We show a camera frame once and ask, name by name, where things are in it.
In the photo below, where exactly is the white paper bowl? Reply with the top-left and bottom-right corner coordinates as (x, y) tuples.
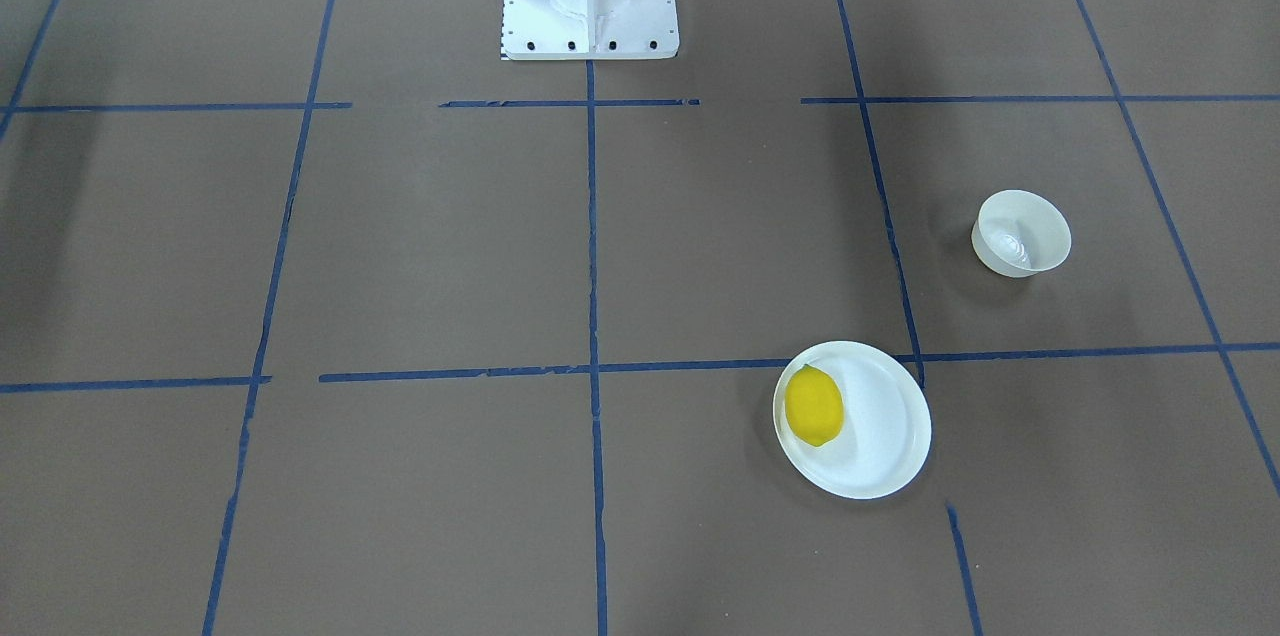
(972, 189), (1073, 279)

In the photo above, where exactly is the yellow lemon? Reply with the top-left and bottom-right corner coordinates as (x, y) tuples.
(783, 363), (846, 448)

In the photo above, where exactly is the white paper plate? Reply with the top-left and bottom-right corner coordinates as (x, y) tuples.
(772, 340), (932, 500)

